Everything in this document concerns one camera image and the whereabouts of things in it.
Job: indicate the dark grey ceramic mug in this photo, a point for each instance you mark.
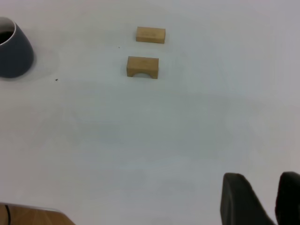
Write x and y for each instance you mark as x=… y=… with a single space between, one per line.
x=16 y=58

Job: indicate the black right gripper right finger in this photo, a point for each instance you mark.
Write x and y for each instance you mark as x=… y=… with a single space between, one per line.
x=289 y=199

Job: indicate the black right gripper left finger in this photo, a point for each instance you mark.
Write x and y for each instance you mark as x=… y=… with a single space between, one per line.
x=241 y=201

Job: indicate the arched wooden block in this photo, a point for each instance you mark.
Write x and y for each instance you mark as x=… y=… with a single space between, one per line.
x=143 y=63

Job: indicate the rectangular wooden block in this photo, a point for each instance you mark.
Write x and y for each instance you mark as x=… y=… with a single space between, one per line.
x=150 y=35

